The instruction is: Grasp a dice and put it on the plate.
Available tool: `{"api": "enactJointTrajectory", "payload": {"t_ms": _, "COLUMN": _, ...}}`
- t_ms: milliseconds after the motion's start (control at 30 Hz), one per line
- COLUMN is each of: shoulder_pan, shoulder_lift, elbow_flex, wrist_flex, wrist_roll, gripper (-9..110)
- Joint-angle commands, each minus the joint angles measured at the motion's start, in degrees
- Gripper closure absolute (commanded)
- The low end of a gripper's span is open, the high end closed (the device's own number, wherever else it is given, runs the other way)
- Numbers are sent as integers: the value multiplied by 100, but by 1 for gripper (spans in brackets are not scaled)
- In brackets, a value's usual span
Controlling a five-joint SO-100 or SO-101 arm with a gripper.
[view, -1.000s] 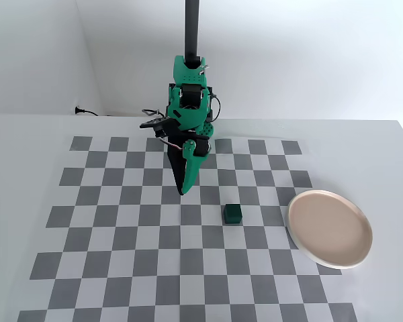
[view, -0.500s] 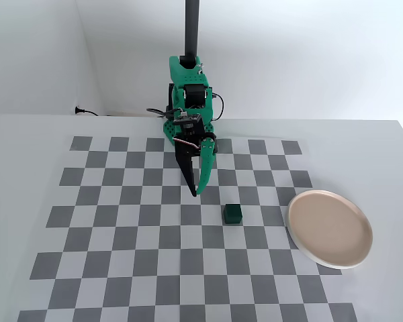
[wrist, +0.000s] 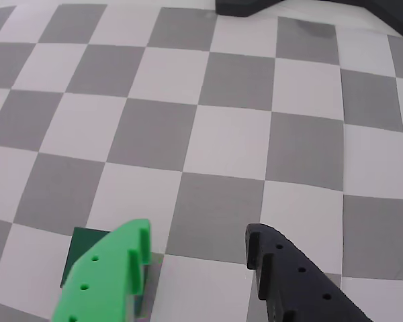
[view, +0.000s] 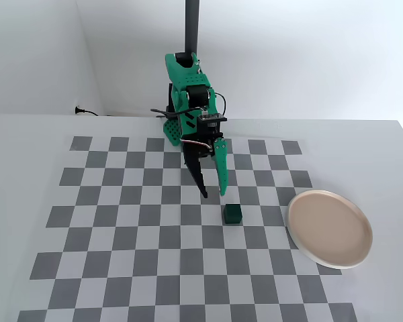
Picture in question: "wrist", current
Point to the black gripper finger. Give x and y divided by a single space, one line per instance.
289 278

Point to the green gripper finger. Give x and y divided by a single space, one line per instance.
104 268

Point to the dark green dice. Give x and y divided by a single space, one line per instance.
80 245

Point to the grey white checkered mat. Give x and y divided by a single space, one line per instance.
221 134

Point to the black camera stand base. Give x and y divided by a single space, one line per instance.
235 6

